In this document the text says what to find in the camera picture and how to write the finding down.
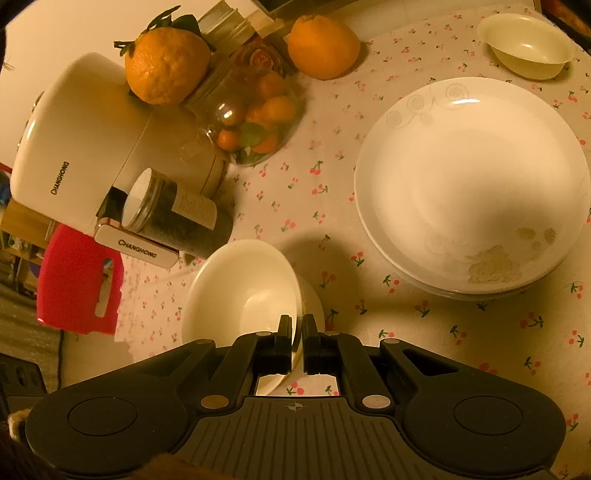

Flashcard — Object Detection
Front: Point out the white kitchen appliance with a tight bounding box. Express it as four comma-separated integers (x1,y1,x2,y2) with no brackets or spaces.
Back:
9,52,229,269

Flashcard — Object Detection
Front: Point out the metal tin can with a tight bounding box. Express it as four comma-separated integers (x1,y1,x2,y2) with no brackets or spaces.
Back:
196,0,259,45

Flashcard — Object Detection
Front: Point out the red plastic stool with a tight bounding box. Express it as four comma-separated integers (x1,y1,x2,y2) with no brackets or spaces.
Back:
37,224,125,335

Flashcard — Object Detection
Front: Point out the dark power strip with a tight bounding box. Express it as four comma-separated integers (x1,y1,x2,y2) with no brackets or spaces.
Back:
0,353,48,398

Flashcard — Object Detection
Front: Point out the cherry print tablecloth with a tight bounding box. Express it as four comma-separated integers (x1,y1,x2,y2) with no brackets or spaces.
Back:
108,0,591,480

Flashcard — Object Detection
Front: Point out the white bowl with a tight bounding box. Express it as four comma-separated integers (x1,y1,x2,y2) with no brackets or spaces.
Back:
256,272,326,397

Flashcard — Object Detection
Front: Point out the wide cream bowl flared rim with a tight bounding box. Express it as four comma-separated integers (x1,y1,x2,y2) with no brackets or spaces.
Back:
477,12,576,81

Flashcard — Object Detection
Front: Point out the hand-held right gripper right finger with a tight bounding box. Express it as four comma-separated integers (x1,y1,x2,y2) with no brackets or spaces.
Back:
302,314,482,412

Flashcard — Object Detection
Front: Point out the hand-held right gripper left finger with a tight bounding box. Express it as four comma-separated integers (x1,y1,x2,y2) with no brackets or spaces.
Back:
124,315,294,415

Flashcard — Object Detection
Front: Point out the small cream bowl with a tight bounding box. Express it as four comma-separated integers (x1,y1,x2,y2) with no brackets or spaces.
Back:
181,239,302,370

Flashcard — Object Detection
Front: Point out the orange with green leaves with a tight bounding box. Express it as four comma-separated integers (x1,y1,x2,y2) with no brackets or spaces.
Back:
113,6,218,107

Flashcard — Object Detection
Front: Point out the clear jar with dark contents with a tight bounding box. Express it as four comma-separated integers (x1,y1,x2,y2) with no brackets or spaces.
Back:
121,167,234,260

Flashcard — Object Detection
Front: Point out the white plate faint floral print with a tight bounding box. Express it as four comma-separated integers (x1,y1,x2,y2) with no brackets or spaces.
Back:
353,77,589,295

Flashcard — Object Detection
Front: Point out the glass jar of small oranges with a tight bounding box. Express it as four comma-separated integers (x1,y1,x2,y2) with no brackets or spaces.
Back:
182,55,308,168

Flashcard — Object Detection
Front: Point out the orange without leaves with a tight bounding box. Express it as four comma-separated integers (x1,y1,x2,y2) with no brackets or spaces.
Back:
287,15,362,80

